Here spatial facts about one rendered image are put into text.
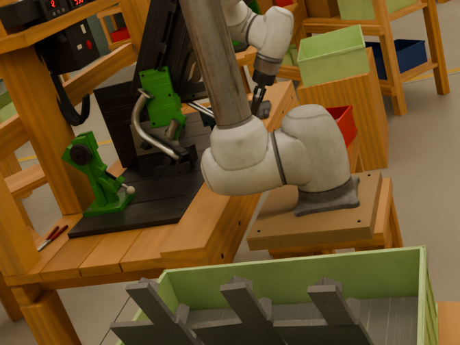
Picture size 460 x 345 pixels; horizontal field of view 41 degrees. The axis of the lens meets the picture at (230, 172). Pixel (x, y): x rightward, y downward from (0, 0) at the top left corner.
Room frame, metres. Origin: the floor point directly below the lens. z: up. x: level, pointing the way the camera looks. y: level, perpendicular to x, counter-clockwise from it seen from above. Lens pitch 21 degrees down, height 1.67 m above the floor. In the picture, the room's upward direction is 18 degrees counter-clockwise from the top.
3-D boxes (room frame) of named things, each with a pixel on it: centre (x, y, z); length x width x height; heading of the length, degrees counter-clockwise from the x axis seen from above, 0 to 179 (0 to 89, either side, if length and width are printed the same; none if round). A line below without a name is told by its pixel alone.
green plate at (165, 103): (2.25, 0.15, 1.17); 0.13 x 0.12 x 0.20; 159
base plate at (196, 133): (2.34, 0.18, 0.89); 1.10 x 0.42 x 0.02; 159
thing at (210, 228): (2.24, -0.08, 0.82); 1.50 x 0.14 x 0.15; 159
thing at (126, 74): (2.49, 0.27, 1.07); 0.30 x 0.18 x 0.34; 159
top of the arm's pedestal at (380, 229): (1.60, -0.24, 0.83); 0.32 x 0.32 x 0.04; 66
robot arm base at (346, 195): (1.61, -0.25, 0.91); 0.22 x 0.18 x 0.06; 162
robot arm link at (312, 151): (1.60, -0.24, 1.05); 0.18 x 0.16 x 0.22; 82
